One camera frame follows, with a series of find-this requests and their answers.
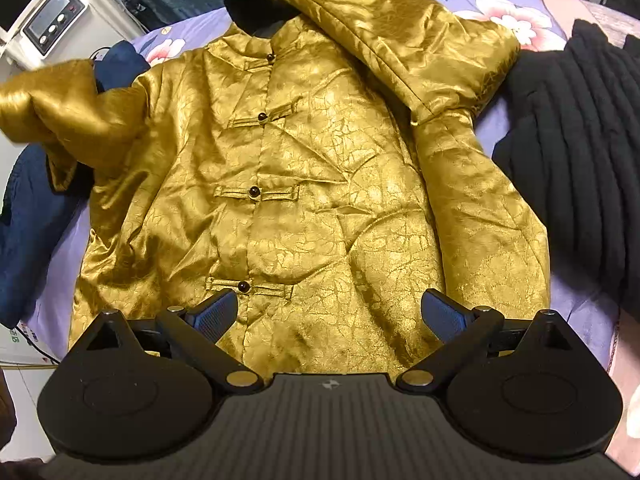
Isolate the gold satin padded jacket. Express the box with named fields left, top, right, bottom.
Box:
left=1, top=0, right=550, bottom=377

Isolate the navy blue folded garment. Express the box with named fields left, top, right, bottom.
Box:
left=0, top=40, right=151, bottom=330

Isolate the black quilted jacket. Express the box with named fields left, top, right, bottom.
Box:
left=492, top=20, right=639, bottom=315

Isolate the purple floral bed sheet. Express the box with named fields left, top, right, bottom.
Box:
left=11, top=0, right=620, bottom=366

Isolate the white appliance with control panel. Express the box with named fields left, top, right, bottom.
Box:
left=1, top=0, right=145, bottom=77

